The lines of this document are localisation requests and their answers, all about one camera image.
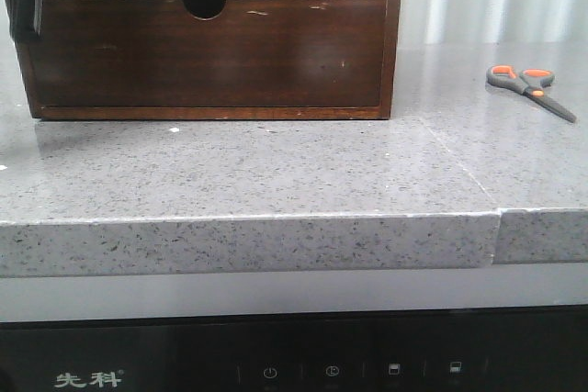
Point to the grey orange scissors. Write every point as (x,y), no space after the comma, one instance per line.
(530,83)

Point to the lower wooden drawer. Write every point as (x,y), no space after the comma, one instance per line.
(253,53)

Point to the dark wooden drawer cabinet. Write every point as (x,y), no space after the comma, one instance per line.
(207,9)

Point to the black appliance control panel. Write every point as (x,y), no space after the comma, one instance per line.
(486,349)

